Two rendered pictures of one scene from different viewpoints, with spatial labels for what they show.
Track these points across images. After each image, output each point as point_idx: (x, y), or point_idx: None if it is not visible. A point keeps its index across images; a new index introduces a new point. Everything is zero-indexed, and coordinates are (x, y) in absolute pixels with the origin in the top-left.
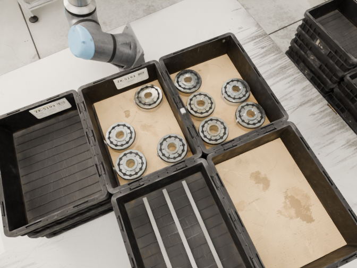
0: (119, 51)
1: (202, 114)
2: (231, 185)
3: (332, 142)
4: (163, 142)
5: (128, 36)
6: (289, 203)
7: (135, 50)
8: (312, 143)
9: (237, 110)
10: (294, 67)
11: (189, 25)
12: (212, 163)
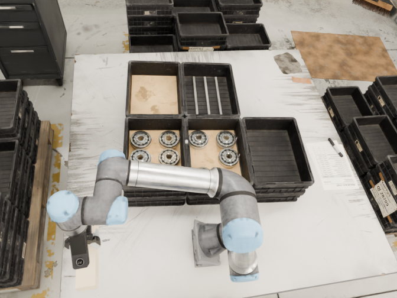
0: (215, 224)
1: (171, 150)
2: (172, 113)
3: (88, 128)
4: (202, 142)
5: (203, 237)
6: (147, 96)
7: (200, 226)
8: (101, 132)
9: (147, 143)
10: (68, 188)
11: (130, 274)
12: (182, 111)
